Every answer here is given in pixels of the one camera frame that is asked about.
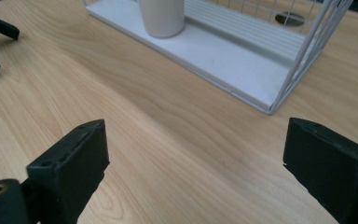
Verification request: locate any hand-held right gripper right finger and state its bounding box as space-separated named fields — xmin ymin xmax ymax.
xmin=282 ymin=117 xmax=358 ymax=224

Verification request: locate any white cup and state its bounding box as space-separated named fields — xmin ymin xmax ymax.
xmin=137 ymin=0 xmax=186 ymax=39

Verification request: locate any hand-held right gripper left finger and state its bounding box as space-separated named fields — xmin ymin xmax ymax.
xmin=26 ymin=119 xmax=111 ymax=224

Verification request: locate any round desk cable grommet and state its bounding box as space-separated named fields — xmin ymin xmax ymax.
xmin=274 ymin=11 xmax=306 ymax=28

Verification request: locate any white wire rack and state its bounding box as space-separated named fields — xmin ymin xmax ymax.
xmin=82 ymin=0 xmax=355 ymax=116

